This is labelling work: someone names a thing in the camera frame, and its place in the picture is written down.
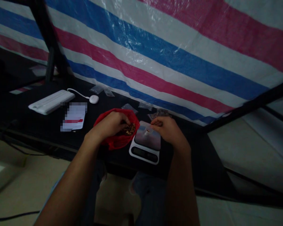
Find white cable with round puck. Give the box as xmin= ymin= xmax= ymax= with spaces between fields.
xmin=67 ymin=88 xmax=100 ymax=104

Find person's left hand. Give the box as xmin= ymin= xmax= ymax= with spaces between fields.
xmin=86 ymin=112 xmax=132 ymax=145

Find small clear plastic bag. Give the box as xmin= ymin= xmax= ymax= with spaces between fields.
xmin=142 ymin=126 xmax=154 ymax=140

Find white kitchen scale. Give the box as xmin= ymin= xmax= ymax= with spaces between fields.
xmin=129 ymin=121 xmax=161 ymax=165

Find striped blue red white tarp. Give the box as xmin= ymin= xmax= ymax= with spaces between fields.
xmin=0 ymin=0 xmax=283 ymax=126

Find white power bank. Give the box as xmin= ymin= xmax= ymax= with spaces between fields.
xmin=28 ymin=89 xmax=76 ymax=116

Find pile of brown seeds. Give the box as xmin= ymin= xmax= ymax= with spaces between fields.
xmin=117 ymin=122 xmax=136 ymax=137

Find white card with red stripe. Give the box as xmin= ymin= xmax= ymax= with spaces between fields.
xmin=61 ymin=101 xmax=88 ymax=132

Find black floor cable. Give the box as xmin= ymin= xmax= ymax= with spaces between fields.
xmin=0 ymin=210 xmax=39 ymax=221

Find black metal frame bar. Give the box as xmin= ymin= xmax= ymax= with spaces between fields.
xmin=202 ymin=78 xmax=283 ymax=135

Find red plastic bag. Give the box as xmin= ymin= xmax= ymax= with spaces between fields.
xmin=93 ymin=108 xmax=140 ymax=151

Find person's right hand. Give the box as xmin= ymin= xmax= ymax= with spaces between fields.
xmin=150 ymin=116 xmax=189 ymax=148

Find black metal frame post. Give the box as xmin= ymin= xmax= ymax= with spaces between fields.
xmin=29 ymin=0 xmax=69 ymax=83

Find zip bag with dark contents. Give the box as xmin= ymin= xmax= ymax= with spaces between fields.
xmin=147 ymin=108 xmax=170 ymax=121

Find person's legs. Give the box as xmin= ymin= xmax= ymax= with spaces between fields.
xmin=88 ymin=159 xmax=171 ymax=226

